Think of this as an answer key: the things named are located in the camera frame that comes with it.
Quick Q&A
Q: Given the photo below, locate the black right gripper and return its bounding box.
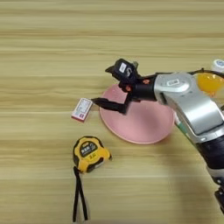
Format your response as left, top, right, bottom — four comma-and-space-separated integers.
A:
91, 65, 158, 116

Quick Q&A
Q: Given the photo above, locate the small red white box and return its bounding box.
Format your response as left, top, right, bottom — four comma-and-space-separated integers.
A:
70, 97, 95, 123

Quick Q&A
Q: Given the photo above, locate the pink round plate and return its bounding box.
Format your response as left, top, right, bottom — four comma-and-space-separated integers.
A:
99, 83, 176, 145

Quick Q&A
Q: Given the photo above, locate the yellow black tape measure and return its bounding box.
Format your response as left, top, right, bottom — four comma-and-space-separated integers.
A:
72, 135, 114, 223

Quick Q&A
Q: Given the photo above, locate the white green toothpaste tube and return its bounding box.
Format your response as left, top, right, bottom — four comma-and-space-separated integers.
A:
173, 113, 194, 142

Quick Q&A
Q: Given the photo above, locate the black box with white label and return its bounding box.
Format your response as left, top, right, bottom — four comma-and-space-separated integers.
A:
112, 58, 139, 84

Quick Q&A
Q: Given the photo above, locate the orange juice bottle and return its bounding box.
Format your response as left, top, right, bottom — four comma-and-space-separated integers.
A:
195, 59, 224, 98

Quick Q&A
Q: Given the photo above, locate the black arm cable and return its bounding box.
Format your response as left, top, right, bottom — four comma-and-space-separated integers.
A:
154, 67, 224, 79

